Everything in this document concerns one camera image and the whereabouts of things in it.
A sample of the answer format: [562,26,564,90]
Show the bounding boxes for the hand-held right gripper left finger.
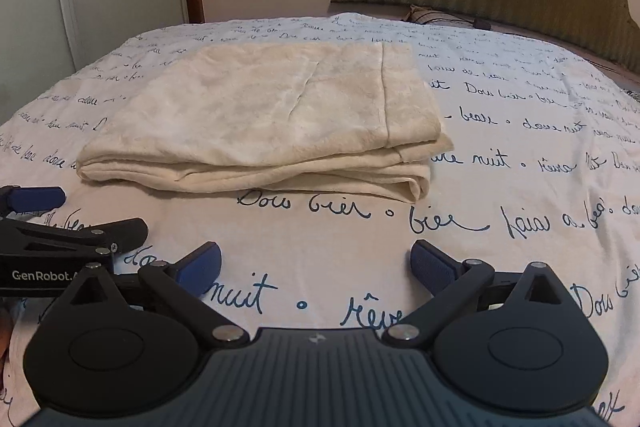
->
[69,241,250,349]

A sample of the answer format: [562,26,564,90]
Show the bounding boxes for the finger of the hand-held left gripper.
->
[0,217,150,256]
[0,185,67,216]

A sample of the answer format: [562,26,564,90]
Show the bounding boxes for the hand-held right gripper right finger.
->
[381,238,572,349]

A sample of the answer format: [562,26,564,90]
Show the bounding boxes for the cream fleece blanket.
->
[76,41,455,204]

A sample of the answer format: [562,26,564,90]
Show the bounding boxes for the white script-printed bed sheet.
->
[0,12,640,427]

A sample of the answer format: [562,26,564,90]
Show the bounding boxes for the striped pillow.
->
[402,4,481,28]

